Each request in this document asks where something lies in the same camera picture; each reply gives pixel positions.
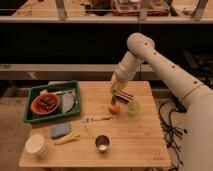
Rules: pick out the metal shelf rail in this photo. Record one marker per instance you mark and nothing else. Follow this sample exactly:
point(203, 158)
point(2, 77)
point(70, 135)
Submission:
point(56, 72)

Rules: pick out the red bowl with beans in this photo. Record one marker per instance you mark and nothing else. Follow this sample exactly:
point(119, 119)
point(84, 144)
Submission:
point(45, 104)

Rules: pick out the yellow banana toy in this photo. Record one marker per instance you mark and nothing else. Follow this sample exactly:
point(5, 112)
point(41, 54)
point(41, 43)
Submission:
point(67, 138)

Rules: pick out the orange tomato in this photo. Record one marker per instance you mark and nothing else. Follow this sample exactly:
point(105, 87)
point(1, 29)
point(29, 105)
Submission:
point(114, 109)

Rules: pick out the white spoon in tray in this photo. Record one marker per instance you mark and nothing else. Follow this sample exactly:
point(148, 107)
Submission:
point(57, 92)

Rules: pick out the brown striped block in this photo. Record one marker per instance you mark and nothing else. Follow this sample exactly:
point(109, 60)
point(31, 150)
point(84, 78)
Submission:
point(124, 97)

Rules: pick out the metal cup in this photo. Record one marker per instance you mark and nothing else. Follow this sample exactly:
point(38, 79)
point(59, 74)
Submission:
point(102, 143)

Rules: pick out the white stacked cups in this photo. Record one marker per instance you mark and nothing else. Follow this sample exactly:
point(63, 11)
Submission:
point(36, 145)

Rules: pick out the blue sponge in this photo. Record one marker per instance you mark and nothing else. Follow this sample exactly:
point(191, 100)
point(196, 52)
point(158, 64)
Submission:
point(59, 130)

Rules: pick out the green pepper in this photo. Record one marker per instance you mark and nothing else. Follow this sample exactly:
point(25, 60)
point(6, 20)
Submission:
point(113, 100)

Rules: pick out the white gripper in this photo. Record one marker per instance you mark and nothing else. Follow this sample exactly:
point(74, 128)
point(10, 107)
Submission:
point(119, 80)

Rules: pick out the green plastic tray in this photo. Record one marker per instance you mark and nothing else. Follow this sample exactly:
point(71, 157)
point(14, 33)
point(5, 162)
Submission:
point(32, 118)

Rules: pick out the grey fish-shaped plate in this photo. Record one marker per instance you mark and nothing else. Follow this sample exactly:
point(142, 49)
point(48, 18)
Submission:
point(68, 102)

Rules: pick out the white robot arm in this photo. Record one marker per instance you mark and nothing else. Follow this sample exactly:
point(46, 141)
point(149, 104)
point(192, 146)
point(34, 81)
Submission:
point(197, 98)

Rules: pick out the light green round lid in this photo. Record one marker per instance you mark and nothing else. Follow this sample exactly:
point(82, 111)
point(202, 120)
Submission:
point(133, 108)

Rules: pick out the silver fork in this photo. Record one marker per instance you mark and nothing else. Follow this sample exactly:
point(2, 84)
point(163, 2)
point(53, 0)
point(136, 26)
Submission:
point(87, 120)

